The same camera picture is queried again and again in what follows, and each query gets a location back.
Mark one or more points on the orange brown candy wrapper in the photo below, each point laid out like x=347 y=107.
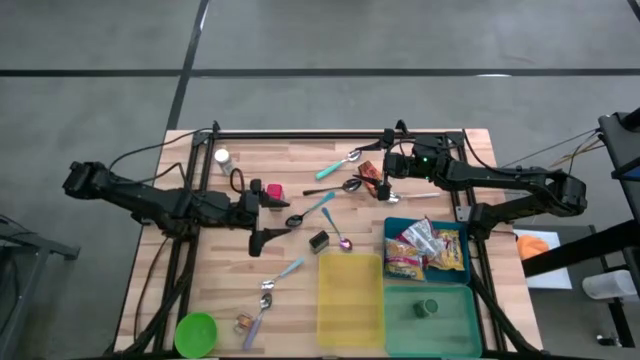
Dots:
x=371 y=172

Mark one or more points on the orange round object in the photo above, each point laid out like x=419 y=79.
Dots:
x=531 y=246

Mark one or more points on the dark green pepper tin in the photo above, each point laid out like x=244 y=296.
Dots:
x=319 y=241

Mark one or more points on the white plastic bottle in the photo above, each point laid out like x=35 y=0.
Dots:
x=610 y=285

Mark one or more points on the green-lid spice jar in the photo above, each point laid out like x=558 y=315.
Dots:
x=425 y=308

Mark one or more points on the silver red snack packet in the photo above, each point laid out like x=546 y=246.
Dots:
x=422 y=235

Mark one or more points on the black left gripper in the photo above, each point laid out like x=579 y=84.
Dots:
x=252 y=210

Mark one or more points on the green translucent plastic bin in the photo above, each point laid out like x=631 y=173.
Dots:
x=450 y=335

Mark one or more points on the black aluminium table frame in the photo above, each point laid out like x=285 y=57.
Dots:
x=325 y=135

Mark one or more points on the white paper sheet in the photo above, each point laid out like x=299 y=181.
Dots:
x=555 y=280

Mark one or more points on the grey metal stand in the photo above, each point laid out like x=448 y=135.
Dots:
x=30 y=245

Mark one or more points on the black side table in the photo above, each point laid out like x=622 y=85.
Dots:
x=620 y=145

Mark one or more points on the plain silver spoon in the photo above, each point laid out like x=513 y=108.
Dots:
x=415 y=196

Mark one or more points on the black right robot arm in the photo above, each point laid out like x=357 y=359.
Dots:
x=500 y=175

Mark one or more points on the white-lid glass spice jar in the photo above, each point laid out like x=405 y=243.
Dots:
x=223 y=160

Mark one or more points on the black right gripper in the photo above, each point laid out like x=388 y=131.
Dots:
x=412 y=162

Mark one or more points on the iridescent rainbow spoon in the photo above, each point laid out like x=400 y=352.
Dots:
x=345 y=244

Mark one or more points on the yellow translucent plastic bin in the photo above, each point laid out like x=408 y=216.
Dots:
x=350 y=300

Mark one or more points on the green plastic bowl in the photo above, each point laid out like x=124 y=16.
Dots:
x=195 y=335

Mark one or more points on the all-black metal spoon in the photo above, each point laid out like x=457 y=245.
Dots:
x=351 y=185

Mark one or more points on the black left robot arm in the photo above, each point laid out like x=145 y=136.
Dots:
x=165 y=205

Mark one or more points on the blue plastic bin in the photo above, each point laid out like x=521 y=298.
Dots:
x=395 y=227

